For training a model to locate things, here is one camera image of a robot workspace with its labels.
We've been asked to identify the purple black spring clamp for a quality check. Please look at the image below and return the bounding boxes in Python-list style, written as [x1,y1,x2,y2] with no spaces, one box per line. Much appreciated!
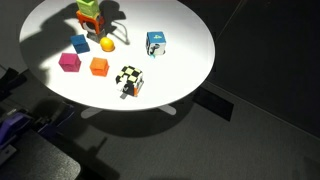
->
[36,103,78,134]
[0,111,32,145]

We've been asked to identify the orange cube with holes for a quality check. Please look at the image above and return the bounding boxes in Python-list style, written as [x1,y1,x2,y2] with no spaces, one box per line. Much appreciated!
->
[75,10,106,36]

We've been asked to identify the grey speckled mounting plate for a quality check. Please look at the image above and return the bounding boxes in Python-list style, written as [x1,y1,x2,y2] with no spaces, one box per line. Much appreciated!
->
[0,129,82,180]

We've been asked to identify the black white checkered cube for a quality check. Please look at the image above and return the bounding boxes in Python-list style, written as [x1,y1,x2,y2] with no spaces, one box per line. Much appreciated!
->
[115,65,145,98]

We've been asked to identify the blue white number cube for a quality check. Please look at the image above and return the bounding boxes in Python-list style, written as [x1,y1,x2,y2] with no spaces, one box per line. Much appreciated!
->
[145,31,167,56]

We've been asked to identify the yellow ball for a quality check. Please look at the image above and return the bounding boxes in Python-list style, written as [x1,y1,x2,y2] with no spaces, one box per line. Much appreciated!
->
[99,36,116,53]

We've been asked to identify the lime green block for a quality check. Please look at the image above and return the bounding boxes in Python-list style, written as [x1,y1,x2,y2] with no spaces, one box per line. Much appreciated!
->
[76,0,101,18]

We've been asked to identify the orange block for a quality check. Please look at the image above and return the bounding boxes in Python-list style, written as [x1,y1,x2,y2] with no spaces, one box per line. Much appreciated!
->
[89,57,110,78]

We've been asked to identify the magenta block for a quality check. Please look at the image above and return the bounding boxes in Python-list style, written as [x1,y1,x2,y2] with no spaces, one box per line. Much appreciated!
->
[58,52,82,73]

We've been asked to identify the blue block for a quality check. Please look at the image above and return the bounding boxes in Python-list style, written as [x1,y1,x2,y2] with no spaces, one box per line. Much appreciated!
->
[70,34,91,54]

